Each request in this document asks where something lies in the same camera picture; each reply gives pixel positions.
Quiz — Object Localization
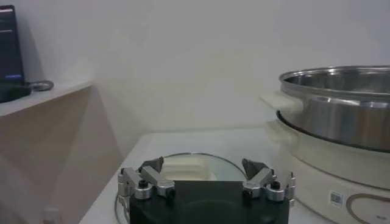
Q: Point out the coiled grey cable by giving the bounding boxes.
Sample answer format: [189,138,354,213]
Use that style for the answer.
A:
[27,80,55,92]

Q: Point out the black computer mouse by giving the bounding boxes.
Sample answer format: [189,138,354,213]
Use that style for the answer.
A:
[0,80,33,103]

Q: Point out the cream electric cooker base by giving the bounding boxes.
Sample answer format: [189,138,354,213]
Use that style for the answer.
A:
[263,118,390,224]

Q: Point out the glass lid with cream handle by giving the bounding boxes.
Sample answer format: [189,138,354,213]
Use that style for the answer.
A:
[114,152,248,224]

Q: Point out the white side table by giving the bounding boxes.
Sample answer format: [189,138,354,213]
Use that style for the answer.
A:
[0,79,94,119]

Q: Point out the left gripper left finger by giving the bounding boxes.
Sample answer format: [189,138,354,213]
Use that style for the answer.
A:
[117,156,177,201]

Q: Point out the perforated steel steamer basket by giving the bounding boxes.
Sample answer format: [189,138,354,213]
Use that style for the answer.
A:
[260,65,390,153]

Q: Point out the black monitor screen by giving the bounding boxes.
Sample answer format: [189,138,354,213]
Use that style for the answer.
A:
[0,4,26,85]

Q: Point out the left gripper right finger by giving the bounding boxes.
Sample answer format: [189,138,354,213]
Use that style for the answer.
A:
[241,158,297,203]

